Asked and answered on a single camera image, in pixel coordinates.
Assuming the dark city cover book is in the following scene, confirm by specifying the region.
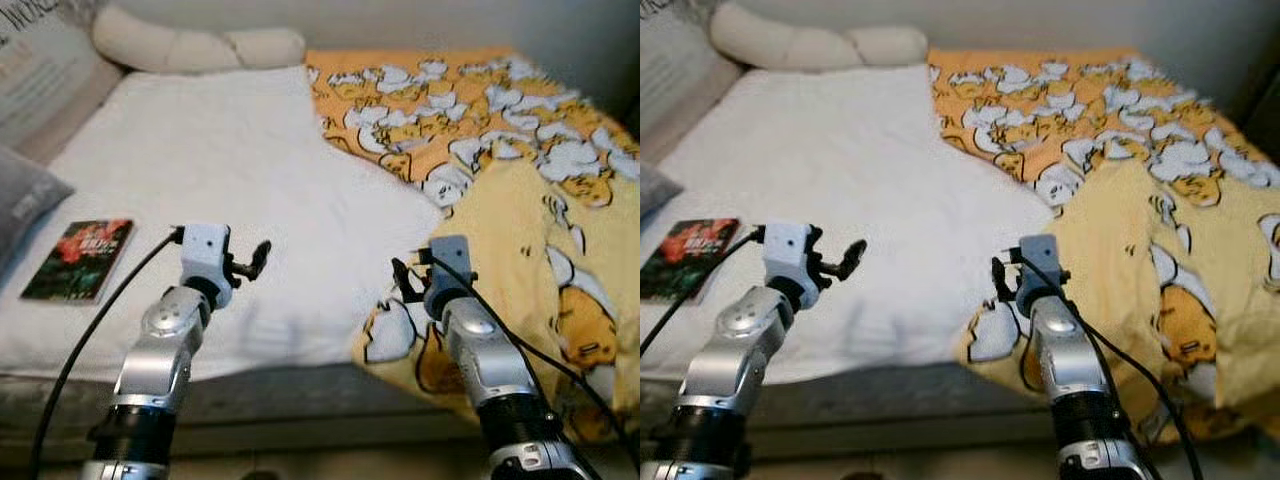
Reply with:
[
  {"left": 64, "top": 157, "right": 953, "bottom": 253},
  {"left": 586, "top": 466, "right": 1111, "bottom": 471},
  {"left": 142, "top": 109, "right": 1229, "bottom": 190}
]
[
  {"left": 20, "top": 218, "right": 134, "bottom": 303},
  {"left": 640, "top": 217, "right": 742, "bottom": 304}
]

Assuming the grey pillow with lettering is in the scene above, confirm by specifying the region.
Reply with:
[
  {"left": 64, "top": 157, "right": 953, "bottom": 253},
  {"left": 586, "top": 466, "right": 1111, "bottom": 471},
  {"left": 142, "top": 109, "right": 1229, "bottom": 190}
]
[
  {"left": 0, "top": 145, "right": 76, "bottom": 281},
  {"left": 640, "top": 163, "right": 674, "bottom": 219}
]

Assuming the white quilted mattress sheet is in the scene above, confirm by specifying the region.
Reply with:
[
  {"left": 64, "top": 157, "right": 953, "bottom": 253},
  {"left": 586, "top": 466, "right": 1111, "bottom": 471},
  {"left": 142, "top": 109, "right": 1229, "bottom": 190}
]
[
  {"left": 0, "top": 65, "right": 448, "bottom": 383},
  {"left": 640, "top": 65, "right": 1058, "bottom": 386}
]

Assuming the yellow cartoon print blanket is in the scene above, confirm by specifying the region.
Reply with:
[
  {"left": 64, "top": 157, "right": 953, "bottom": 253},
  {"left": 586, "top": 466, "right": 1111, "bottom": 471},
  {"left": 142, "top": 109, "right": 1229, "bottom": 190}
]
[
  {"left": 927, "top": 47, "right": 1280, "bottom": 446},
  {"left": 305, "top": 47, "right": 641, "bottom": 446}
]

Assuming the long beige pillow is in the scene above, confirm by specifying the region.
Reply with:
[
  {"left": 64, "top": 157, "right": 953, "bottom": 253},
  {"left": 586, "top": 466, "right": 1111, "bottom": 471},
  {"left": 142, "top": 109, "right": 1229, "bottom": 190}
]
[
  {"left": 710, "top": 2, "right": 930, "bottom": 71},
  {"left": 92, "top": 5, "right": 307, "bottom": 74}
]

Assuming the grey patterned headboard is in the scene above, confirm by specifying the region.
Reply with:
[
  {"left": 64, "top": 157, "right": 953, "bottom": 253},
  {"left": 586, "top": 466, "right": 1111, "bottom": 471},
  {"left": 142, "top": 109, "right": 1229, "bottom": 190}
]
[
  {"left": 640, "top": 0, "right": 746, "bottom": 161},
  {"left": 0, "top": 0, "right": 126, "bottom": 161}
]

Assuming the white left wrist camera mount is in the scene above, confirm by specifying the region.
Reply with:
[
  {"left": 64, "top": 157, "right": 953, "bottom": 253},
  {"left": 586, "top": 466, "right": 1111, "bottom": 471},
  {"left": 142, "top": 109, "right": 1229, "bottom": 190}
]
[
  {"left": 762, "top": 222, "right": 823, "bottom": 309},
  {"left": 178, "top": 223, "right": 236, "bottom": 309}
]

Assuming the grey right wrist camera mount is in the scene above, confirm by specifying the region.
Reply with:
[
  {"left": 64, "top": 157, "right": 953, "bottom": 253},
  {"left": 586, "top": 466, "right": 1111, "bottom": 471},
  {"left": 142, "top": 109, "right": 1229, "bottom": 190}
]
[
  {"left": 424, "top": 235, "right": 473, "bottom": 321},
  {"left": 1015, "top": 234, "right": 1063, "bottom": 319}
]

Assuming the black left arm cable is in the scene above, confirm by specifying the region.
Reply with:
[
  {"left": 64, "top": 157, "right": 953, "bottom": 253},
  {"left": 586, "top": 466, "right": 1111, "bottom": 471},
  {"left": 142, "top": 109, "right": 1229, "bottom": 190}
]
[
  {"left": 28, "top": 227, "right": 186, "bottom": 480},
  {"left": 640, "top": 227, "right": 769, "bottom": 356}
]

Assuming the grey fabric bed frame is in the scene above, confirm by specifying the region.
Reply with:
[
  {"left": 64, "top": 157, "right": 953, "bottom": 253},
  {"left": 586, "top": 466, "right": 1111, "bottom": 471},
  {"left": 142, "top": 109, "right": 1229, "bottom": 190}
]
[
  {"left": 0, "top": 358, "right": 641, "bottom": 466},
  {"left": 640, "top": 358, "right": 1280, "bottom": 466}
]

